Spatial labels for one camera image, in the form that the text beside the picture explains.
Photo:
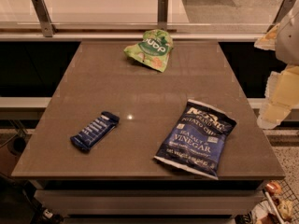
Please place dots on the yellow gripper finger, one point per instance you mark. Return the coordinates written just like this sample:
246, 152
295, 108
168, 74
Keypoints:
281, 96
267, 41

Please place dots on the blue potato chip bag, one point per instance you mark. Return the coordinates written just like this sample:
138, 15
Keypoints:
197, 140

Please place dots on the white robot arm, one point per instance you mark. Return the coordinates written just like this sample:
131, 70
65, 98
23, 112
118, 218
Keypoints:
287, 42

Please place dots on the green rice chip bag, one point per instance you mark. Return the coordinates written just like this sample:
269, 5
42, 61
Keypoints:
153, 51

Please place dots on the dark blue snack bar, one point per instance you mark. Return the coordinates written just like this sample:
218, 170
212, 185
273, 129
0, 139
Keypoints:
95, 131

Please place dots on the grey table base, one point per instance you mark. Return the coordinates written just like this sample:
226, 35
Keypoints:
141, 202

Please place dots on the right metal railing bracket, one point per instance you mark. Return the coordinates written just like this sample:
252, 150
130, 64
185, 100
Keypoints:
285, 7

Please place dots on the metal railing bracket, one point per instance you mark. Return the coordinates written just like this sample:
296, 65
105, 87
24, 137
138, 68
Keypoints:
162, 14
47, 28
285, 7

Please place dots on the middle metal railing bracket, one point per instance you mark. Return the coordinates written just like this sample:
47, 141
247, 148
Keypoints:
162, 14

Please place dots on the wire basket with snacks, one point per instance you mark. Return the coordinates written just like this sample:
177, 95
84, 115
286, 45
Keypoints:
279, 205

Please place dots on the left metal railing bracket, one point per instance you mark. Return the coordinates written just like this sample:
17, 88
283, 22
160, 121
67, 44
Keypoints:
47, 28

